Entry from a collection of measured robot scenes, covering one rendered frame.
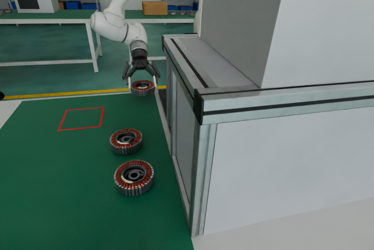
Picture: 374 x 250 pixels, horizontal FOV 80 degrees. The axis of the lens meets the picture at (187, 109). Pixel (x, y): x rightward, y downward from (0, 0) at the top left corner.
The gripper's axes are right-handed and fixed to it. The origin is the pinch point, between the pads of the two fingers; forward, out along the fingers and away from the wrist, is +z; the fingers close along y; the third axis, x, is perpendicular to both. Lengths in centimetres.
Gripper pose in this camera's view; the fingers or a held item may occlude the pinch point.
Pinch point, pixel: (142, 86)
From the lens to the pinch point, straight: 108.0
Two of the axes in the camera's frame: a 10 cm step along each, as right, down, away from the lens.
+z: 1.8, 8.6, -4.8
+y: -9.7, 0.8, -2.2
